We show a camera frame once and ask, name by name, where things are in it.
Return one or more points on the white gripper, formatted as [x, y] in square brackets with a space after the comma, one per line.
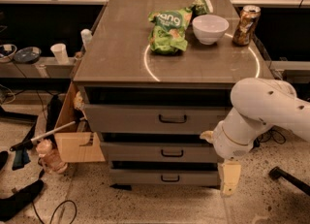
[225, 144]

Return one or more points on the grey bottom drawer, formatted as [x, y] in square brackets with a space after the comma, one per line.
[200, 178]

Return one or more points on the grey drawer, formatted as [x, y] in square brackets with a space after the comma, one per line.
[156, 152]
[200, 178]
[153, 119]

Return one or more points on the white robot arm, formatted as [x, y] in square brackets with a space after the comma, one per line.
[257, 105]

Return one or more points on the grey middle drawer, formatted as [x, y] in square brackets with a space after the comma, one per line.
[156, 152]

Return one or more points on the grey drawer cabinet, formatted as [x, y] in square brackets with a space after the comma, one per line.
[120, 69]

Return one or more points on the grey top drawer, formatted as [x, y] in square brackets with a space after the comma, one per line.
[153, 119]

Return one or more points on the black chair leg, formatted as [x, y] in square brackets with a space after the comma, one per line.
[276, 173]

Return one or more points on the white bowl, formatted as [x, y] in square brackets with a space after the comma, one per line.
[208, 29]

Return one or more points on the green chip bag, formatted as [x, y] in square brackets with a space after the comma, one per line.
[168, 35]

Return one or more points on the cardboard box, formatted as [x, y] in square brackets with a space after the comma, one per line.
[76, 143]

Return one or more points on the crushed soda can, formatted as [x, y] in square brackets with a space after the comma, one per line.
[249, 17]

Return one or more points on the clear plastic jug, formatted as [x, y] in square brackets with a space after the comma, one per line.
[50, 157]

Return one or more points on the white plastic bottle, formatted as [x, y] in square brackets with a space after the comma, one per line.
[86, 36]

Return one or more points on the white paper cup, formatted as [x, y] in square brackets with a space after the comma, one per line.
[60, 53]

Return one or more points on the black sock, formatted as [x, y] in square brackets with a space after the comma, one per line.
[9, 207]

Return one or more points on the dark blue plate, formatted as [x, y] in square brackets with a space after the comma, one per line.
[27, 55]

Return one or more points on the small patterned bowl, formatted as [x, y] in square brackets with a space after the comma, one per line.
[7, 53]

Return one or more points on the grey handled tool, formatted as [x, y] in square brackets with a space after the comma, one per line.
[30, 142]

